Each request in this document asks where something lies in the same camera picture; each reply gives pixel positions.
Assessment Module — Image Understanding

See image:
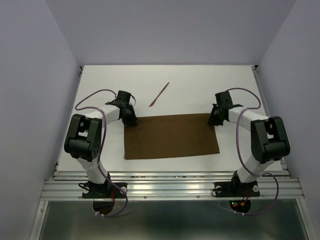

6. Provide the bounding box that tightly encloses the brown wooden knife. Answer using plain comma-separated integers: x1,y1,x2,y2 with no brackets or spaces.
148,82,170,108

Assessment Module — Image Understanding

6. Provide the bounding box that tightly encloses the aluminium rail frame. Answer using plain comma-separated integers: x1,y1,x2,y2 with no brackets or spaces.
30,65,313,240

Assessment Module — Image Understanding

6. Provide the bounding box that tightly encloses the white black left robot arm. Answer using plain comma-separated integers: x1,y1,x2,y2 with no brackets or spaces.
64,89,138,199

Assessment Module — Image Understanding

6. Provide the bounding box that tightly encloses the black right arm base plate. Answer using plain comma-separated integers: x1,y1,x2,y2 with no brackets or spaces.
211,181,261,198

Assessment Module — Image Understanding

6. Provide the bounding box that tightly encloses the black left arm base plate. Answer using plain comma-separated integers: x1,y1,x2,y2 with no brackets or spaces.
78,181,125,199

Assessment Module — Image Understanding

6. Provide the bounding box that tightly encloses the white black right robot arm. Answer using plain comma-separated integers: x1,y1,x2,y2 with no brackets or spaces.
208,90,291,195

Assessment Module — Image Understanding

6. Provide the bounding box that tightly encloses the brown cloth napkin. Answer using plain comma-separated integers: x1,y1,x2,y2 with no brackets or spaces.
124,113,220,160

